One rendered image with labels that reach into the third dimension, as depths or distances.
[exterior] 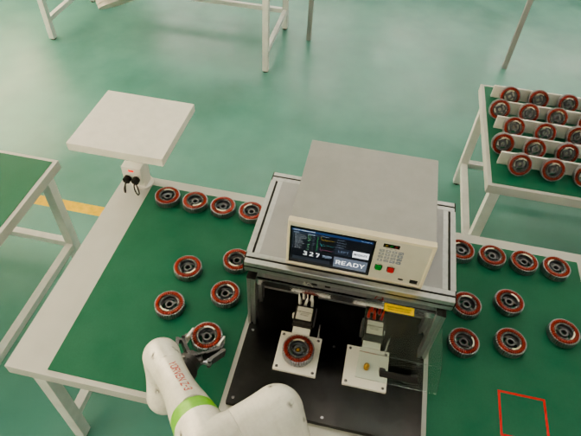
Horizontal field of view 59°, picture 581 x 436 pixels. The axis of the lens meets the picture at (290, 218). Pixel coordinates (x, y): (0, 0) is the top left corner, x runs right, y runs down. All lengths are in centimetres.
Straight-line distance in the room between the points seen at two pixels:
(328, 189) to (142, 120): 84
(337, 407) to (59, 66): 391
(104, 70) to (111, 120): 269
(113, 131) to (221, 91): 241
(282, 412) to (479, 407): 92
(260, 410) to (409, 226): 70
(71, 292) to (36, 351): 25
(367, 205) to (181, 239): 94
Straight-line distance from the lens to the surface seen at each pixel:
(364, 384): 185
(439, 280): 172
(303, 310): 180
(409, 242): 151
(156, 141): 199
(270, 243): 172
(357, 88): 450
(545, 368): 213
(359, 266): 162
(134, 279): 214
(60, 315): 213
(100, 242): 230
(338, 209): 156
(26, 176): 270
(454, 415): 192
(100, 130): 209
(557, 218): 383
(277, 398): 121
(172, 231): 227
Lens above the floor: 244
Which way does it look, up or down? 48 degrees down
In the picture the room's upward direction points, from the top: 4 degrees clockwise
